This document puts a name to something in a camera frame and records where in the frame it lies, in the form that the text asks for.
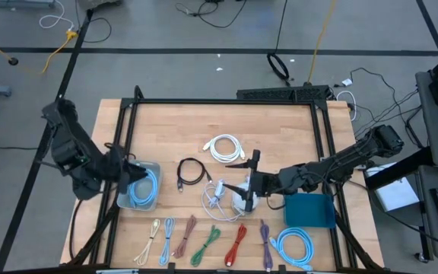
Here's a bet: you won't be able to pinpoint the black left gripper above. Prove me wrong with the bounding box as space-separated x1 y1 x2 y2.
116 156 149 195

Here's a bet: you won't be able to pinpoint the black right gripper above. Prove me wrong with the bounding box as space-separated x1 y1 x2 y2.
221 149 283 213

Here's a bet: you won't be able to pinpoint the light blue cable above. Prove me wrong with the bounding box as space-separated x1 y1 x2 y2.
158 217 176 266
127 167 159 209
268 227 315 272

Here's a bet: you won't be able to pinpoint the white mushroom table lamp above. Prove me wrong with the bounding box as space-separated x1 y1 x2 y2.
230 179 261 216

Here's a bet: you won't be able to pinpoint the white lamp cord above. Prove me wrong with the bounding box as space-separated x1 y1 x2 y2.
201 179 245 223

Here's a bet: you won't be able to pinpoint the white USB cable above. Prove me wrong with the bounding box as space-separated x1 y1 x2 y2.
202 133 246 164

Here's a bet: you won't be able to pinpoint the grey plastic bin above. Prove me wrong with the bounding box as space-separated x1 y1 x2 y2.
116 159 163 212

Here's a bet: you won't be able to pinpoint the black USB cable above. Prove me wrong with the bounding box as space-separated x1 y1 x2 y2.
176 157 213 193

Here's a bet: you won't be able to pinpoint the cream cable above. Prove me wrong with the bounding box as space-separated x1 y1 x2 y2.
133 218 162 266

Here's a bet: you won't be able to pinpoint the red cable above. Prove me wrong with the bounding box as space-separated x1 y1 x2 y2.
224 223 248 267

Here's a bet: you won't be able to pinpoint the purple cable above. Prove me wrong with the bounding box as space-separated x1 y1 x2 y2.
259 219 275 272

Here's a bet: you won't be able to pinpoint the green cable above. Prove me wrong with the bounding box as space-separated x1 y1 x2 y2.
189 224 222 268

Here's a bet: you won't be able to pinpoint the brown cable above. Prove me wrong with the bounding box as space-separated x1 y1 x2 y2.
172 214 198 260

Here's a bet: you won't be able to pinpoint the teal plastic bin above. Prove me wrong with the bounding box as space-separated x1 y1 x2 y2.
282 192 337 229

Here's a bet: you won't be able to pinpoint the black perforated box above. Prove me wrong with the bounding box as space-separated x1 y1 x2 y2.
236 84 331 102

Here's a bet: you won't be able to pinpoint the black diagonal desk bar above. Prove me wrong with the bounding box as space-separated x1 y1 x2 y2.
365 146 433 191

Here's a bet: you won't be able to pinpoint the white box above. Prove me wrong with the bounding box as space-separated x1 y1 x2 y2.
363 161 421 213

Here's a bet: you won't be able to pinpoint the grey floor base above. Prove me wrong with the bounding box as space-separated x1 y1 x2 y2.
0 0 56 9

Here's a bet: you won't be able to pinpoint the black aluminium table frame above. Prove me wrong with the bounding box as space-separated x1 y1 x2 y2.
66 85 386 274

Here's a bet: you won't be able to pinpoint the black coiled floor cable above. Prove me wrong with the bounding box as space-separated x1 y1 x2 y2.
266 52 291 85

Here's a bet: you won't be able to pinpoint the white cable loop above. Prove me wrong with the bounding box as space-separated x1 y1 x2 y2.
335 90 357 122

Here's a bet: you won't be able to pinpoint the black looped floor cable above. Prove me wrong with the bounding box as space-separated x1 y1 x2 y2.
75 0 113 44

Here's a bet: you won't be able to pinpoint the thin black floor cable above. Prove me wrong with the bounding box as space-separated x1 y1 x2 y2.
176 0 249 30

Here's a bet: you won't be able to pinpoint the yellow floor cable with plug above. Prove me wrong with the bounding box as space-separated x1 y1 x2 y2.
0 29 79 74

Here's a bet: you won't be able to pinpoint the long yellow floor cable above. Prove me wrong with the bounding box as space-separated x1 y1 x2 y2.
307 0 338 84

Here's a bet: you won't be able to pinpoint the white floor cable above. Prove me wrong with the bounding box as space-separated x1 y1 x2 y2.
38 0 75 31

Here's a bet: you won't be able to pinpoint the black desk cables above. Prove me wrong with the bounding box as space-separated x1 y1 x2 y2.
350 67 425 149

